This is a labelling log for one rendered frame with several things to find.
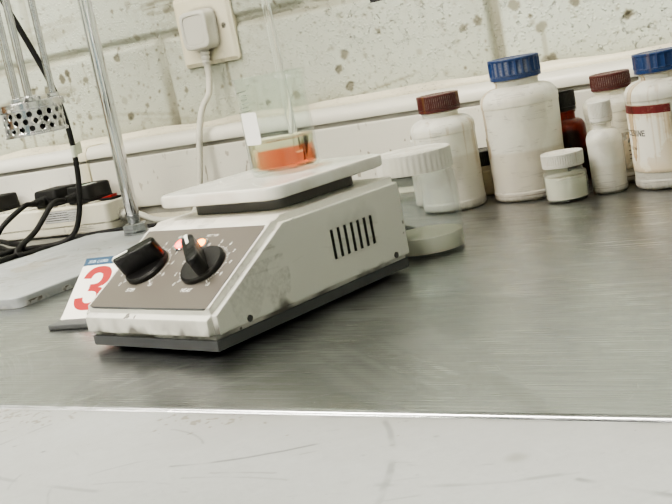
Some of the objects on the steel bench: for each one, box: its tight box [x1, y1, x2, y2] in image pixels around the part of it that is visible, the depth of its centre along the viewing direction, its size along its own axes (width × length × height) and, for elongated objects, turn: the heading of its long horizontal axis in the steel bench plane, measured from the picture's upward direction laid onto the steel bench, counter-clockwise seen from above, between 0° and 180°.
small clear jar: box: [540, 148, 590, 204], centre depth 94 cm, size 4×4×4 cm
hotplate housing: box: [86, 176, 410, 352], centre depth 75 cm, size 22×13×8 cm, turn 5°
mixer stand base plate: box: [0, 228, 150, 309], centre depth 110 cm, size 30×20×1 cm, turn 14°
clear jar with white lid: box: [376, 143, 467, 260], centre depth 83 cm, size 6×6×8 cm
